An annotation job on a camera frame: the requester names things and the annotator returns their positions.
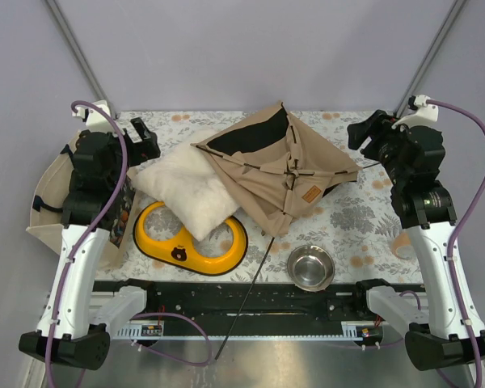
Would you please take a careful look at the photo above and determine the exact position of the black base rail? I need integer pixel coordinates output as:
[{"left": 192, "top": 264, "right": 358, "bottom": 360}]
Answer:
[{"left": 92, "top": 278, "right": 425, "bottom": 336}]

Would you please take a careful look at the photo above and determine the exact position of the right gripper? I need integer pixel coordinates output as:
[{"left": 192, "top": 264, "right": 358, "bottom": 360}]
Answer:
[{"left": 346, "top": 109, "right": 411, "bottom": 185}]

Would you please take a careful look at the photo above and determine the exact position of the black tent pole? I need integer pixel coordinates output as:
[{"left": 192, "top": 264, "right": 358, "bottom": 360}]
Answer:
[{"left": 215, "top": 160, "right": 385, "bottom": 362}]

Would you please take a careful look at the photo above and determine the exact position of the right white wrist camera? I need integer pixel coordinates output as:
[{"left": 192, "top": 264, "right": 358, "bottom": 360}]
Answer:
[{"left": 405, "top": 95, "right": 439, "bottom": 125}]

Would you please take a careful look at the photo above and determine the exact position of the orange drink bottle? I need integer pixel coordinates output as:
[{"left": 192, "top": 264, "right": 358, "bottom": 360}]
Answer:
[{"left": 390, "top": 232, "right": 413, "bottom": 260}]

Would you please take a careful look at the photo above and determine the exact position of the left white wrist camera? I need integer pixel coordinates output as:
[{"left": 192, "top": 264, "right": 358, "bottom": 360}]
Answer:
[{"left": 71, "top": 99, "right": 112, "bottom": 133}]

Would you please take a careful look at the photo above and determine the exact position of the yellow double bowl holder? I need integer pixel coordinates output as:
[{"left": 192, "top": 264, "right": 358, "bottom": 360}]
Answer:
[{"left": 133, "top": 200, "right": 248, "bottom": 276}]

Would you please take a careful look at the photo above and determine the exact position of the cream tote bag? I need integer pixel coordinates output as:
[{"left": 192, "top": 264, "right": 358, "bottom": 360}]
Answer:
[{"left": 27, "top": 130, "right": 137, "bottom": 268}]

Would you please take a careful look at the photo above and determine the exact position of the white fluffy cushion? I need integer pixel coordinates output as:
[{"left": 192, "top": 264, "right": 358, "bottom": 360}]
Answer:
[{"left": 133, "top": 128, "right": 239, "bottom": 241}]

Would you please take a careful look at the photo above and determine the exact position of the beige pet tent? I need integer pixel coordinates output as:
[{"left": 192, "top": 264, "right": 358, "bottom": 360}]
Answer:
[{"left": 194, "top": 103, "right": 361, "bottom": 237}]

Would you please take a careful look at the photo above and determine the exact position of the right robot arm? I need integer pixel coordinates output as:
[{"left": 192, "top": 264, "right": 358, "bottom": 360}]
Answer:
[{"left": 347, "top": 110, "right": 485, "bottom": 371}]

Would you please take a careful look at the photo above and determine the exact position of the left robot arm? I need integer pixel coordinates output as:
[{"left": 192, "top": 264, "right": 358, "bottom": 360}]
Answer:
[{"left": 19, "top": 117, "right": 160, "bottom": 370}]

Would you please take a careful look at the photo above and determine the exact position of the stainless steel bowl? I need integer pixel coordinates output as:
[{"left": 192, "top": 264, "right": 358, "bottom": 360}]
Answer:
[{"left": 287, "top": 245, "right": 335, "bottom": 293}]

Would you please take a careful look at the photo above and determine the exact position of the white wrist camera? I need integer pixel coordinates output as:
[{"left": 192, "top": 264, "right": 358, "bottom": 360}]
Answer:
[
  {"left": 71, "top": 99, "right": 112, "bottom": 133},
  {"left": 405, "top": 95, "right": 439, "bottom": 125}
]

